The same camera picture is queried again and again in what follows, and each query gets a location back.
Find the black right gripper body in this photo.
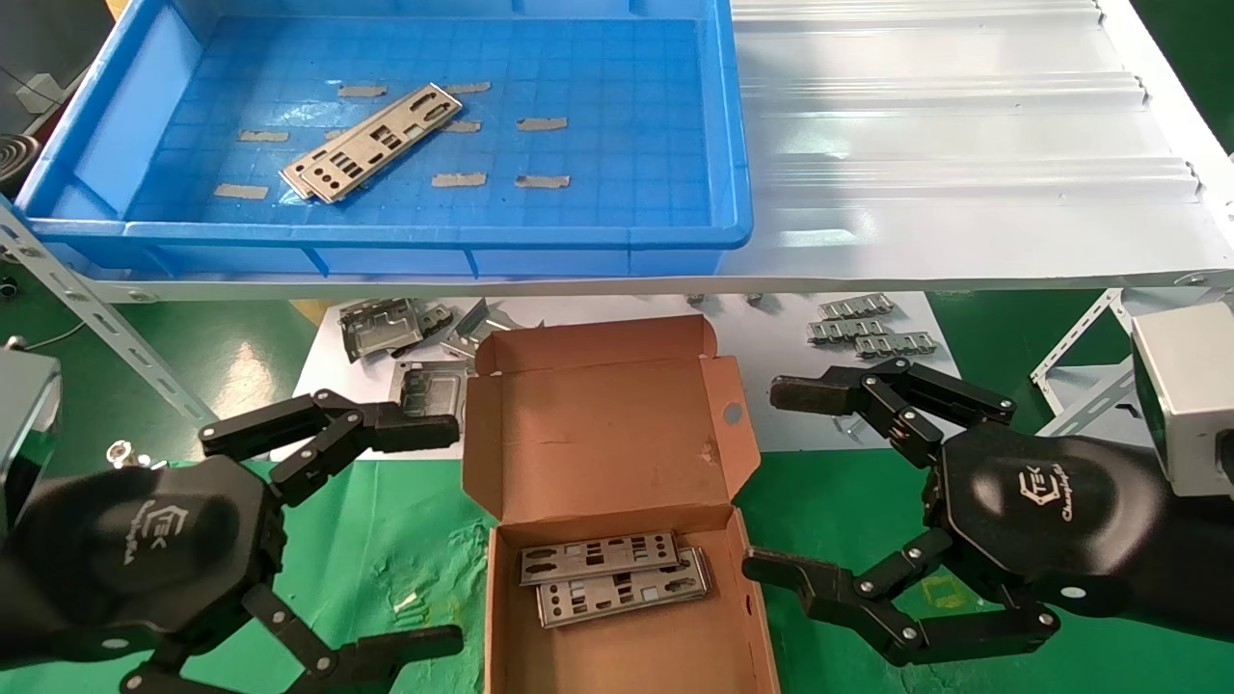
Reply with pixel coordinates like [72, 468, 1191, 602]
[924, 422, 1172, 620]

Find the large bent metal bracket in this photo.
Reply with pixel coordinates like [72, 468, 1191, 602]
[337, 298, 426, 364]

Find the blue plastic tray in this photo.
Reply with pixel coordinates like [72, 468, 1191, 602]
[14, 0, 756, 280]

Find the angled sheet metal piece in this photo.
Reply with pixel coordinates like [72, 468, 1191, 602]
[442, 297, 546, 360]

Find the square grey metal bracket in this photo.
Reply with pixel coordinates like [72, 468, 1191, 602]
[389, 361, 470, 425]

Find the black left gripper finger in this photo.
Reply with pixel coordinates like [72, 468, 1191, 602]
[200, 389, 461, 508]
[121, 583, 466, 694]

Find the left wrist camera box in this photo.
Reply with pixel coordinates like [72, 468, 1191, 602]
[0, 347, 63, 531]

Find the white lower rack shelf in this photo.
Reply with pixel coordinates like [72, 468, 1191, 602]
[1044, 361, 1143, 440]

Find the perforated steel shelf leg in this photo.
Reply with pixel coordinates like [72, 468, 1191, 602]
[1030, 287, 1129, 385]
[0, 202, 221, 427]

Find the brown cardboard box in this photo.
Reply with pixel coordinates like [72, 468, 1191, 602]
[461, 313, 782, 694]

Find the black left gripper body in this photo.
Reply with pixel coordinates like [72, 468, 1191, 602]
[0, 453, 287, 668]

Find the chrome stool base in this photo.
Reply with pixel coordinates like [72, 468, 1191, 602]
[0, 133, 41, 192]

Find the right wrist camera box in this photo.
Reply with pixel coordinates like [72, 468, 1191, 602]
[1128, 301, 1234, 498]

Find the white metal shelf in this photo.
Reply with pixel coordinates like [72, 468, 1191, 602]
[0, 0, 1234, 305]

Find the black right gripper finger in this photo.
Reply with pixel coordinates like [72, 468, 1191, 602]
[768, 359, 1019, 469]
[741, 526, 1062, 669]

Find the silver IO shield plate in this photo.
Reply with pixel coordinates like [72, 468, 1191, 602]
[534, 546, 714, 629]
[289, 83, 465, 205]
[280, 145, 334, 201]
[519, 529, 683, 587]

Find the green table cloth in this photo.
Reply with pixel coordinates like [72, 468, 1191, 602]
[0, 448, 1234, 694]

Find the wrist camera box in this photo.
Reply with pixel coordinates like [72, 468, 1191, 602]
[1128, 301, 1234, 498]
[0, 347, 63, 531]

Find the white lower board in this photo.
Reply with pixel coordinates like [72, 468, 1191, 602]
[270, 292, 963, 462]

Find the silver binder clip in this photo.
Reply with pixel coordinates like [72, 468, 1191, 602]
[104, 439, 173, 475]

